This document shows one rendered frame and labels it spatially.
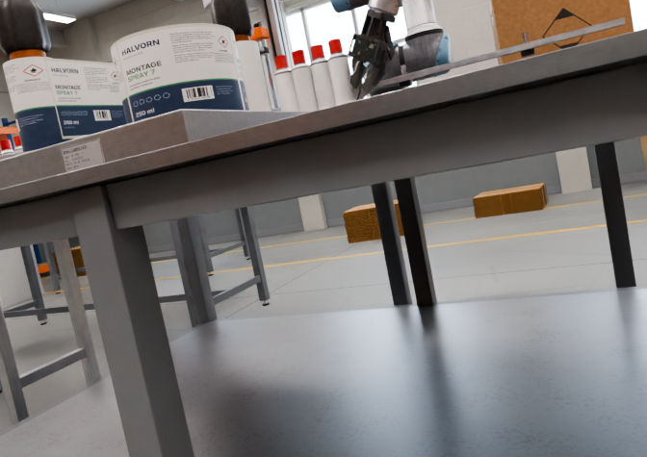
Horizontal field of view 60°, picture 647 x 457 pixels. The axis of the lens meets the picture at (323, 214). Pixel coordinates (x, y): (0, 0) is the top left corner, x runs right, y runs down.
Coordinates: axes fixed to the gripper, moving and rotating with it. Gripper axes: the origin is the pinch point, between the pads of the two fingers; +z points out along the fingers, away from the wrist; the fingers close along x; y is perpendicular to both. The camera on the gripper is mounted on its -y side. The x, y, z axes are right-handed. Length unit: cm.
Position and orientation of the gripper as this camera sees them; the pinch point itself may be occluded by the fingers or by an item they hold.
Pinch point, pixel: (360, 95)
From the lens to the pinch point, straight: 144.7
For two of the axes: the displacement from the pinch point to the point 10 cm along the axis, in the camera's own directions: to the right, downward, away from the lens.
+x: 8.7, 3.6, -3.3
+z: -2.8, 9.2, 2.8
